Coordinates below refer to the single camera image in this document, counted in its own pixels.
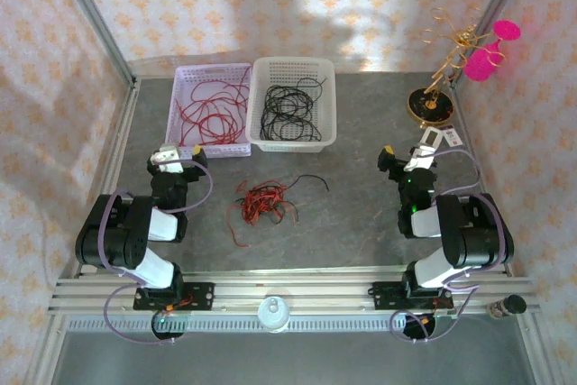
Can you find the sorted red cables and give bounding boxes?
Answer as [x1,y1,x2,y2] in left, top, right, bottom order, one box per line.
[173,67,252,146]

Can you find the red cable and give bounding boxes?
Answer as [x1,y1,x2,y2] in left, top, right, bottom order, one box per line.
[226,179,295,250]

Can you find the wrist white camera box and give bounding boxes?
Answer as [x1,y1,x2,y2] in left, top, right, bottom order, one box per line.
[148,142,184,175]
[403,144,438,173]

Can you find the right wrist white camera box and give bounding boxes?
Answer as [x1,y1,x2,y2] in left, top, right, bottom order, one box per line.
[403,144,438,173]

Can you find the aluminium side rail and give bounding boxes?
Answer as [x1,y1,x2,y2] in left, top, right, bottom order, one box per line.
[450,82,550,385]
[33,78,143,385]

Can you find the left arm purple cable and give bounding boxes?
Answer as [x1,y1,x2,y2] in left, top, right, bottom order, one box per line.
[96,161,215,344]

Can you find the sorted black cables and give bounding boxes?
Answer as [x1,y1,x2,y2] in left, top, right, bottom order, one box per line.
[259,76,329,142]

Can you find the gold wire glass stand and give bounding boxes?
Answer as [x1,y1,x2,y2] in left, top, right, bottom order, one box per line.
[408,5,508,130]

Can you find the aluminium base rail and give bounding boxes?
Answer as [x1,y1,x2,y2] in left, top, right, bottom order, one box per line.
[47,270,540,316]

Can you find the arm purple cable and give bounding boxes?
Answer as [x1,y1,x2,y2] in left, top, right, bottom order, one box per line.
[96,161,215,344]
[389,148,509,344]

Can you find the dark small bottle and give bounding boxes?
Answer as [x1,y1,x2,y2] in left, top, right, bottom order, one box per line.
[485,294,527,318]

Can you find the lavender plastic basket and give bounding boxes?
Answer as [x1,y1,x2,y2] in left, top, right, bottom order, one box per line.
[164,63,253,160]

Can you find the black cable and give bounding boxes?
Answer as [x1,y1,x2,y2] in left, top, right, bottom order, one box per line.
[264,173,330,226]

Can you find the white round knob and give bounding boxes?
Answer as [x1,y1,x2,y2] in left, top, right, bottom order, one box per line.
[256,295,292,335]

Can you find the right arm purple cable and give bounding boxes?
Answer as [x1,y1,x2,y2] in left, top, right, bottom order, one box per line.
[389,148,509,344]

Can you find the grey slotted cable duct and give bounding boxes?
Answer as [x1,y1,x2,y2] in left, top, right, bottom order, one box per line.
[67,315,454,335]

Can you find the pink wine glass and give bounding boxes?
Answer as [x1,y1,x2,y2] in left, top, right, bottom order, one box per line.
[463,19,523,83]

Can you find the white digital timer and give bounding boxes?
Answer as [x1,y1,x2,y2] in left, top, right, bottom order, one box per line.
[419,126,445,151]

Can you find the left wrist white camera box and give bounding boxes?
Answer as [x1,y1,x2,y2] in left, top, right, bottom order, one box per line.
[148,142,184,175]

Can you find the white plastic basket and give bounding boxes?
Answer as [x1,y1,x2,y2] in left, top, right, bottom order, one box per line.
[245,56,339,153]

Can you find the small printed card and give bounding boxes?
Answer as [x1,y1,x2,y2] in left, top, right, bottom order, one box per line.
[443,125,463,149]

